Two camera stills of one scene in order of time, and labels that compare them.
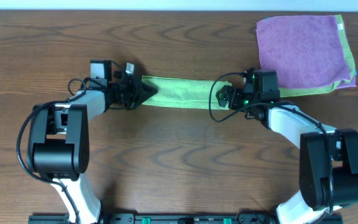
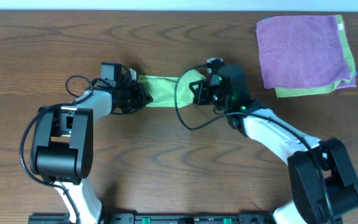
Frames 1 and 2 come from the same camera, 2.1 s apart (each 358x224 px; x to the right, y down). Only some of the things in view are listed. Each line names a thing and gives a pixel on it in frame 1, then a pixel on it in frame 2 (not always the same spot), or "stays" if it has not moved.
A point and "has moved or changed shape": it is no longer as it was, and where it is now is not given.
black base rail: (178, 218) stays
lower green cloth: (299, 91) stays
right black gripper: (237, 97) to (206, 92)
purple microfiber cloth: (306, 51) stays
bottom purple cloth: (343, 84) stays
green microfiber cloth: (185, 93) has moved or changed shape
